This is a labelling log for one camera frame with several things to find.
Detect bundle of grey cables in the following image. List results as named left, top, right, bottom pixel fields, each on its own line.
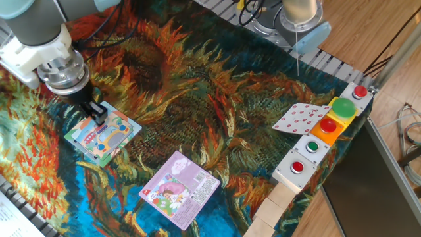
left=396, top=103, right=421, bottom=187

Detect white printed paper sheet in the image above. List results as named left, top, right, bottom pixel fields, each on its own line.
left=0, top=190, right=45, bottom=237

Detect aluminium frame post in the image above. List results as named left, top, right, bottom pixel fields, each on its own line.
left=368, top=22, right=421, bottom=95

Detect black floor cables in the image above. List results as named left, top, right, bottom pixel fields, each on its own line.
left=363, top=6, right=421, bottom=77

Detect orange box red button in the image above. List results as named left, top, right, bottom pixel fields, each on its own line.
left=309, top=115, right=345, bottom=147

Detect sunflower painting tapestry cloth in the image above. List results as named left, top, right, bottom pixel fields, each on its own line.
left=0, top=0, right=374, bottom=237

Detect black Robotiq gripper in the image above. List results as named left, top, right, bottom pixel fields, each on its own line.
left=68, top=86, right=109, bottom=126

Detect white zip tie tail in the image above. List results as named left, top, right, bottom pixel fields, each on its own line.
left=294, top=22, right=301, bottom=77

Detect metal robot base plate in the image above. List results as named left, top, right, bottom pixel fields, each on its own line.
left=236, top=0, right=297, bottom=50

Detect vehicle cartoon puzzle board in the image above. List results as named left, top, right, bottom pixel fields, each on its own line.
left=64, top=100, right=143, bottom=168

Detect white red-dotted card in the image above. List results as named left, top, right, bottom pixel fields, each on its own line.
left=272, top=102, right=332, bottom=136

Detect small grey box red button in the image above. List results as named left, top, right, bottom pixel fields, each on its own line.
left=339, top=82, right=374, bottom=116

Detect black flat panel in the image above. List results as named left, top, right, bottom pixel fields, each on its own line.
left=320, top=120, right=421, bottom=237

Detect yellow box green dome button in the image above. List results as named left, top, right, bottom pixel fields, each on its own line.
left=327, top=96, right=359, bottom=128

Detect grey box green button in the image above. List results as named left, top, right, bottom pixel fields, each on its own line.
left=291, top=133, right=332, bottom=165

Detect large grey box red button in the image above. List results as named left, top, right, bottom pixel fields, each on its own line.
left=271, top=149, right=318, bottom=195

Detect light wooden block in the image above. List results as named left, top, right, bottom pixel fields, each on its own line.
left=242, top=217, right=276, bottom=237
left=266, top=182, right=297, bottom=210
left=253, top=197, right=284, bottom=228

